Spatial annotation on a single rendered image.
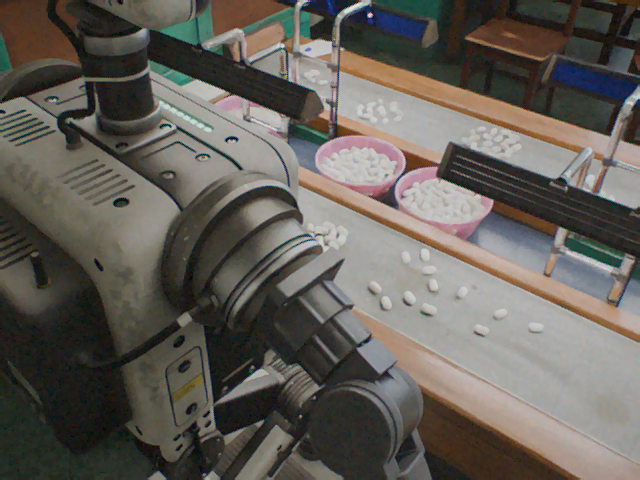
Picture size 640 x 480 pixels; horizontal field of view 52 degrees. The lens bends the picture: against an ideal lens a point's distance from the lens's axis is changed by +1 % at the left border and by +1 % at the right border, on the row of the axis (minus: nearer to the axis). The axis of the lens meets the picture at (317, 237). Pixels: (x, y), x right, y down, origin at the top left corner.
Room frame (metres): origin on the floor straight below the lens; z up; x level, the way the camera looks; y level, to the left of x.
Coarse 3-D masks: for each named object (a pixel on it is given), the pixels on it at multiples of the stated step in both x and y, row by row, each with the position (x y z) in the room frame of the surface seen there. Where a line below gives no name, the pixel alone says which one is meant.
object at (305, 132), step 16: (304, 0) 1.95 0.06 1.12; (368, 0) 1.96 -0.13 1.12; (336, 16) 1.84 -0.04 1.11; (336, 32) 1.83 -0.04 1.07; (336, 48) 1.83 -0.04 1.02; (320, 64) 1.86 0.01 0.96; (336, 64) 1.83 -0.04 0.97; (336, 80) 1.83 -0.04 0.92; (320, 96) 1.87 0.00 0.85; (336, 96) 1.83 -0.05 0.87; (336, 112) 1.83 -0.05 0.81; (304, 128) 1.89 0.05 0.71; (336, 128) 1.83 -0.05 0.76; (320, 144) 1.85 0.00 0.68
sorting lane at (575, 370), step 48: (384, 240) 1.29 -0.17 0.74; (384, 288) 1.11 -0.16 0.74; (480, 288) 1.12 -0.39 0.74; (432, 336) 0.96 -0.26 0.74; (480, 336) 0.97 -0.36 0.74; (528, 336) 0.97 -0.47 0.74; (576, 336) 0.98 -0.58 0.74; (528, 384) 0.84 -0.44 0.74; (576, 384) 0.84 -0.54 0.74; (624, 384) 0.85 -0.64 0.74; (624, 432) 0.73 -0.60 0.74
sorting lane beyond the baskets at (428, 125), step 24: (360, 96) 2.08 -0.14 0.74; (384, 96) 2.09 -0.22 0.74; (408, 96) 2.09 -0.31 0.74; (360, 120) 1.91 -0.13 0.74; (408, 120) 1.92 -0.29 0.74; (432, 120) 1.92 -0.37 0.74; (456, 120) 1.93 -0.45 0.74; (480, 120) 1.93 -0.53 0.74; (432, 144) 1.77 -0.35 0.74; (480, 144) 1.78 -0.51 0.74; (528, 144) 1.78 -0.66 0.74; (552, 144) 1.78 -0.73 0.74; (528, 168) 1.65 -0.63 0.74; (552, 168) 1.65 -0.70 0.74; (624, 192) 1.53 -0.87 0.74
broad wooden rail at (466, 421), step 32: (416, 352) 0.90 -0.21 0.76; (448, 384) 0.81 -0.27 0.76; (480, 384) 0.82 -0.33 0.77; (448, 416) 0.76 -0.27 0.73; (480, 416) 0.74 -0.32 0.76; (512, 416) 0.74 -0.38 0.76; (544, 416) 0.75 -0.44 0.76; (448, 448) 0.76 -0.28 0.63; (480, 448) 0.72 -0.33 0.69; (512, 448) 0.69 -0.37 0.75; (544, 448) 0.68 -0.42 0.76; (576, 448) 0.68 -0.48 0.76; (608, 448) 0.69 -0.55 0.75
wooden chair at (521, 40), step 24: (504, 0) 3.57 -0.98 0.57; (576, 0) 3.35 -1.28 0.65; (504, 24) 3.50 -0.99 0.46; (480, 48) 3.26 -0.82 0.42; (504, 48) 3.18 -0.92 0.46; (528, 48) 3.19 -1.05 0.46; (552, 48) 3.19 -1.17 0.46; (504, 72) 3.54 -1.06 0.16; (528, 96) 3.07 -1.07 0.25; (552, 96) 3.35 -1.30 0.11
